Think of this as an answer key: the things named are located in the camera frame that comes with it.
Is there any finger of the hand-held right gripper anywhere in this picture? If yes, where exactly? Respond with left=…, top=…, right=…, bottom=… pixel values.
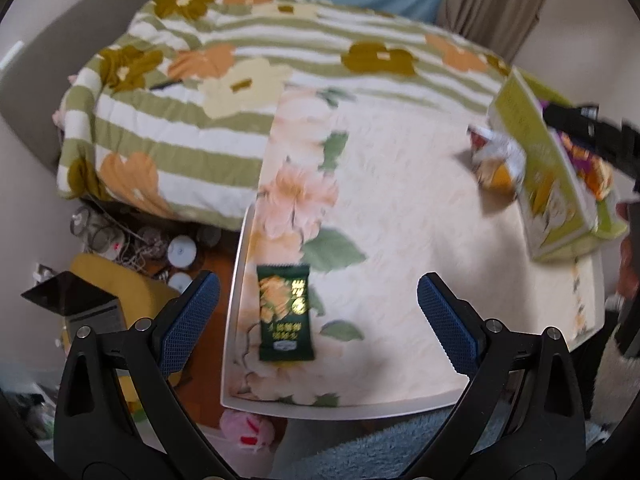
left=542, top=102, right=640, bottom=181

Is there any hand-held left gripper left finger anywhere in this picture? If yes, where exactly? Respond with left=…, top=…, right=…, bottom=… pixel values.
left=52, top=270, right=236, bottom=480

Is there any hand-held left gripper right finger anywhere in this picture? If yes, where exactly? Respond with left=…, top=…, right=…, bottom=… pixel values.
left=407, top=272, right=588, bottom=480

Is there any purple snack packet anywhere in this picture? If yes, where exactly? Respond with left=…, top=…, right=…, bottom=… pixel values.
left=557, top=130, right=615, bottom=202

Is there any green bear print box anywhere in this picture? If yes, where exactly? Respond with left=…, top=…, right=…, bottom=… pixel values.
left=487, top=67, right=630, bottom=263

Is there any dark green snack packet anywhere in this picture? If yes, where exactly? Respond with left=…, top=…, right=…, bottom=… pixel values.
left=256, top=263, right=316, bottom=362

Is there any person's right hand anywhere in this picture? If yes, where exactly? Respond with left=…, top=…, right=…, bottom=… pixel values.
left=616, top=200, right=640, bottom=303

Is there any white fluffy cloth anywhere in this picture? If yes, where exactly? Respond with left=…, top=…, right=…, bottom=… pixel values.
left=590, top=330, right=640, bottom=433

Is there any yellow cushion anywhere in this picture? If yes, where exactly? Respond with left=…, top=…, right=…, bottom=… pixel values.
left=62, top=254, right=183, bottom=403

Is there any white orange snack bag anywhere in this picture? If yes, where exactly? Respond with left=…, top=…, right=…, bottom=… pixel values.
left=466, top=125, right=527, bottom=202

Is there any white table with floral top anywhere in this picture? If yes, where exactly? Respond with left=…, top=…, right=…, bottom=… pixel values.
left=220, top=87, right=606, bottom=418

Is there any pink plush toy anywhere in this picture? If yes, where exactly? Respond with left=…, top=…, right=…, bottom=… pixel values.
left=220, top=407, right=277, bottom=453

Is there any black flat device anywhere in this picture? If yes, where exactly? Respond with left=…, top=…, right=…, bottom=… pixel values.
left=20, top=271, right=126, bottom=333

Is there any beige curtain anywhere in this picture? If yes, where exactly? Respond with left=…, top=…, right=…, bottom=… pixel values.
left=437, top=0, right=558, bottom=63

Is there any blue fluffy rug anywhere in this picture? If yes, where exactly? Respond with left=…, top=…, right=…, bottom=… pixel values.
left=270, top=407, right=506, bottom=480

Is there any pile of small clutter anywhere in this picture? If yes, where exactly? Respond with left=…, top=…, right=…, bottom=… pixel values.
left=0, top=382, right=56, bottom=443

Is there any green striped floral blanket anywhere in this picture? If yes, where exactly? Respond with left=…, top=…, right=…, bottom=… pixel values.
left=54, top=0, right=511, bottom=233

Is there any tangle of cables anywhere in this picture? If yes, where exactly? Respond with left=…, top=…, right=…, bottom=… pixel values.
left=70, top=202, right=173, bottom=281

